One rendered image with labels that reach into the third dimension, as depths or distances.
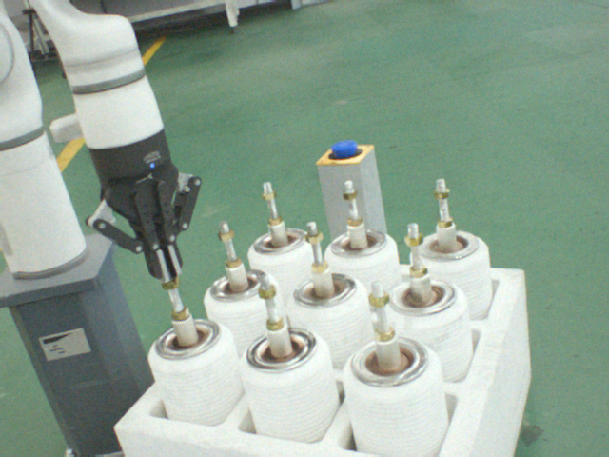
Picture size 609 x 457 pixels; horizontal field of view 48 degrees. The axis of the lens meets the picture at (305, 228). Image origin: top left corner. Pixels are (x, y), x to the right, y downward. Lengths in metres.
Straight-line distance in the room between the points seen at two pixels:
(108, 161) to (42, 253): 0.28
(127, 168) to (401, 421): 0.35
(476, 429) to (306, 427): 0.17
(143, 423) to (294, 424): 0.18
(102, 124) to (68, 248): 0.30
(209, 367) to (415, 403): 0.23
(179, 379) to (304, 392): 0.14
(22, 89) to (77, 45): 0.27
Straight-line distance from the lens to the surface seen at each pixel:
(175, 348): 0.78
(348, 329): 0.79
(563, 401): 1.01
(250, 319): 0.83
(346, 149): 1.03
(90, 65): 0.65
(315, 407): 0.72
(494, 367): 0.78
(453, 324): 0.74
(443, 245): 0.85
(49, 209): 0.91
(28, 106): 0.90
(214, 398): 0.78
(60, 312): 0.94
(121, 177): 0.67
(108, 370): 0.97
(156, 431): 0.79
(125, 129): 0.65
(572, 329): 1.15
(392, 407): 0.65
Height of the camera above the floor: 0.65
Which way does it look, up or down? 24 degrees down
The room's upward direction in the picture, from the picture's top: 12 degrees counter-clockwise
